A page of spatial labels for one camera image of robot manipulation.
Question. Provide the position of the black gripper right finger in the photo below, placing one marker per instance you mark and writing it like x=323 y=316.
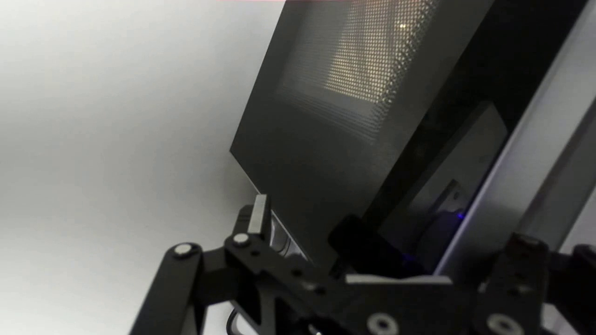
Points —
x=534 y=290

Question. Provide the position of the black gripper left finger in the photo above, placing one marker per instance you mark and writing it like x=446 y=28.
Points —
x=249 y=290

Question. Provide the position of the silver microwave body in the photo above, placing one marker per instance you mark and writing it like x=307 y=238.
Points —
x=547 y=154

